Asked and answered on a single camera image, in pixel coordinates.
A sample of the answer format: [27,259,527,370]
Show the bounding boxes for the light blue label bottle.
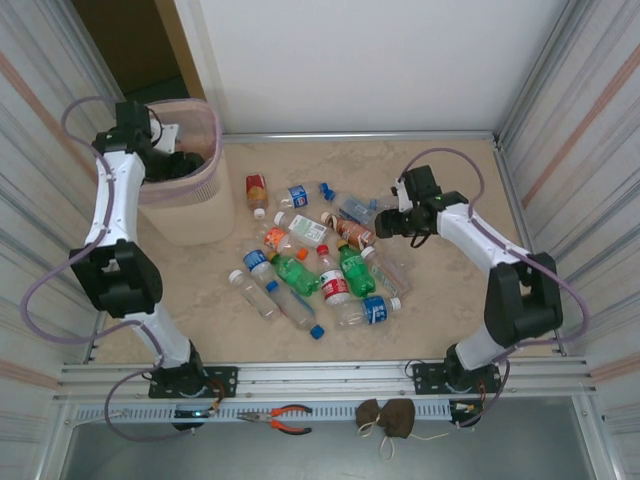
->
[327,190,399,225]

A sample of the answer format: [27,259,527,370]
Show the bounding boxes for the orange handled pliers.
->
[235,403,314,435]

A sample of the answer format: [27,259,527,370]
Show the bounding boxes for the crushed clear plastic bottle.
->
[238,217,276,254]

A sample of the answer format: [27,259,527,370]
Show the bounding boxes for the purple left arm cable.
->
[22,96,221,444]

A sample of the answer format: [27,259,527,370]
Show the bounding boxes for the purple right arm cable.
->
[398,147,591,430]

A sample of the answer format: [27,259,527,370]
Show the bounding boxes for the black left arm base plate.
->
[148,366,239,400]

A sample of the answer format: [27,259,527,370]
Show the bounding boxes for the red white label bottle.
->
[315,243,351,307]

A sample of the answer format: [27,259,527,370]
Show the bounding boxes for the green Sprite bottle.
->
[335,239,377,297]
[267,250,322,297]

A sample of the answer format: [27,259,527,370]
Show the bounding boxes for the brown label milk tea bottle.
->
[320,211,377,250]

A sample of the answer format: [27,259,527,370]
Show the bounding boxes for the black electronics module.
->
[171,407,221,434]
[448,398,485,430]

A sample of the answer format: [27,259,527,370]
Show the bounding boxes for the white slotted cable duct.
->
[69,402,484,425]

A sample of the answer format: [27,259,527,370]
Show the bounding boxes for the aluminium frame bar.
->
[222,130,497,145]

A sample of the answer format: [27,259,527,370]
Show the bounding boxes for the brown wooden door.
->
[72,0,209,109]

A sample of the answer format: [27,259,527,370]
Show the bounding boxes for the blue label white cap bottle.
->
[333,295,403,331]

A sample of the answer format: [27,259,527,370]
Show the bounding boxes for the brown drawstring pouch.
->
[354,399,385,437]
[375,398,451,461]

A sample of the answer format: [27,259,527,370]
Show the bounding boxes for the Pepsi label clear bottle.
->
[273,182,335,211]
[242,248,280,294]

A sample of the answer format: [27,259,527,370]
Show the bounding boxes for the clear bottle wide blue cap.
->
[272,288,326,341]

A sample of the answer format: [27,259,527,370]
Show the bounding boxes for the beige bin with pink liner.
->
[135,98,237,247]

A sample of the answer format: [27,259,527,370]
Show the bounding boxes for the aluminium mounting rail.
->
[53,357,599,402]

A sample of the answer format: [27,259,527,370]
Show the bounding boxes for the orange label orange cap bottle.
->
[263,225,310,261]

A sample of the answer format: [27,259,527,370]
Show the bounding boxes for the red yellow label bottle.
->
[244,173,271,220]

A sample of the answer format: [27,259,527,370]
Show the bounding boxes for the white green label clear bottle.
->
[273,210,331,247]

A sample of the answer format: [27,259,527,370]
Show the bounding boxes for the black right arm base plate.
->
[410,362,503,396]

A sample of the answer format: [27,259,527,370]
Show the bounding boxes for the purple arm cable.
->
[398,147,591,430]
[22,96,221,444]

